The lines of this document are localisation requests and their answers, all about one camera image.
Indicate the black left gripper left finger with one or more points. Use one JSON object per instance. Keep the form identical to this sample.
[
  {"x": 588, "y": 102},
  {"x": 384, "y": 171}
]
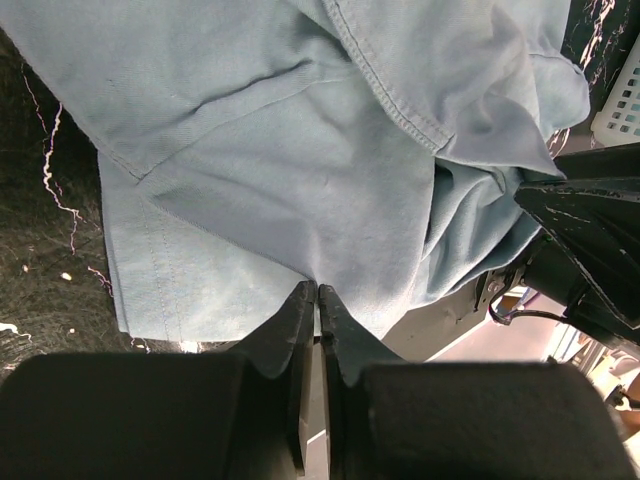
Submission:
[{"x": 271, "y": 423}]

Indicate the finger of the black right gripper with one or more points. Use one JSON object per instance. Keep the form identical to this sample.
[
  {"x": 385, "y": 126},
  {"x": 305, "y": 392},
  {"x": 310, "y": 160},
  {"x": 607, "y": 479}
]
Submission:
[{"x": 596, "y": 225}]

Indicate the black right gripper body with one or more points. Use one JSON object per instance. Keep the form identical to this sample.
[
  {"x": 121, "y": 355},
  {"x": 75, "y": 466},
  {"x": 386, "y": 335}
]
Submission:
[{"x": 544, "y": 267}]

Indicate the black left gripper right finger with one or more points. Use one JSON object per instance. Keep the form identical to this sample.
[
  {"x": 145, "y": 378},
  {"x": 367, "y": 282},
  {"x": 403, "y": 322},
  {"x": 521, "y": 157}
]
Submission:
[{"x": 348, "y": 348}]

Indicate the light blue t-shirt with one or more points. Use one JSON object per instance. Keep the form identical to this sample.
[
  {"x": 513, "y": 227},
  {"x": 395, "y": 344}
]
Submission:
[{"x": 245, "y": 146}]

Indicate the white plastic laundry basket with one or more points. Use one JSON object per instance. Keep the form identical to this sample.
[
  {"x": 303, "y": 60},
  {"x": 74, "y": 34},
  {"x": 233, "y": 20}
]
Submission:
[{"x": 618, "y": 123}]

